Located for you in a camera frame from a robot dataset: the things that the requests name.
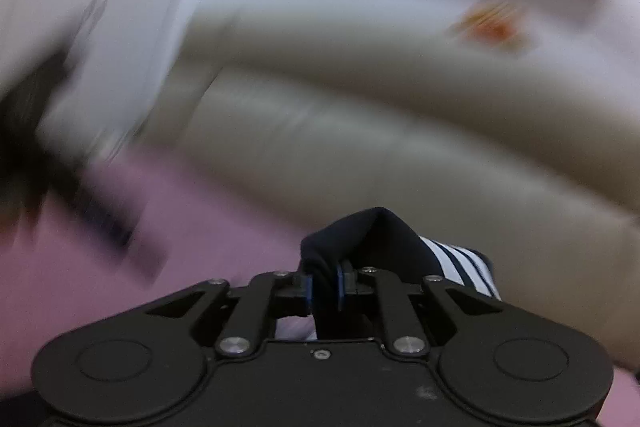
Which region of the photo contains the navy blue striped hoodie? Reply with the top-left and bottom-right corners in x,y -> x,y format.
276,207 -> 500,341

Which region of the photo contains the beige leather headboard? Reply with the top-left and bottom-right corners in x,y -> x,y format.
141,0 -> 639,367

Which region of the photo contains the pink quilted bedspread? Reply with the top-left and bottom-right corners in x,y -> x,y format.
1,150 -> 623,426

